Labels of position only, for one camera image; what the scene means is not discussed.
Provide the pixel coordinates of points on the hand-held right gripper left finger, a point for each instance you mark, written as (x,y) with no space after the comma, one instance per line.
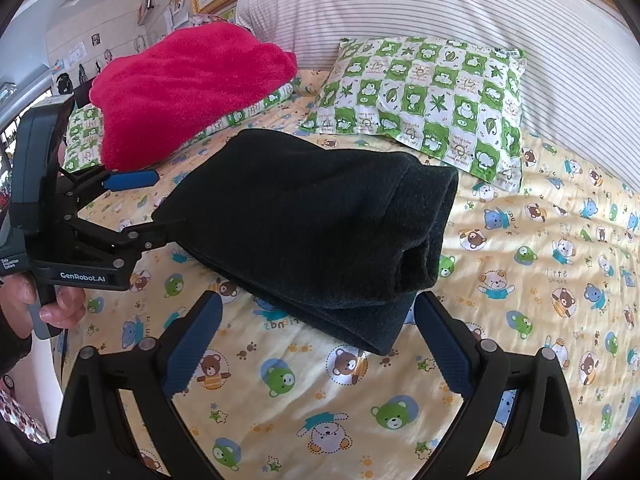
(192,345)

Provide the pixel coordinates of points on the red white patterned cloth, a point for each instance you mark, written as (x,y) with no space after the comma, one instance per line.
(15,410)

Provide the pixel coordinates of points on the green checked pillow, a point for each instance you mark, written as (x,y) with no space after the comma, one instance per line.
(85,130)
(420,100)

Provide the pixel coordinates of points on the person's left forearm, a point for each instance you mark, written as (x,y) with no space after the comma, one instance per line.
(12,345)

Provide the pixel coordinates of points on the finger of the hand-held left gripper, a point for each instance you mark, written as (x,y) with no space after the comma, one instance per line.
(145,237)
(130,180)

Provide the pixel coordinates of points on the person's left hand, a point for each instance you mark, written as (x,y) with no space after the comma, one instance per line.
(67,307)

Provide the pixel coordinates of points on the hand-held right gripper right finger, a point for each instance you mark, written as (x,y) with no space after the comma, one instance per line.
(445,345)

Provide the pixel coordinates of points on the yellow cartoon bed sheet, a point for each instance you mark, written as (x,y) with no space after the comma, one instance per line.
(310,410)

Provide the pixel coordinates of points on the white striped headboard cushion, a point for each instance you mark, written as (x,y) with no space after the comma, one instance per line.
(450,5)

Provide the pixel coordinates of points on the black pants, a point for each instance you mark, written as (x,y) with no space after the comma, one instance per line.
(300,210)

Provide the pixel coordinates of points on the red fluffy towel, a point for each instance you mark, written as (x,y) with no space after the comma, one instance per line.
(190,85)

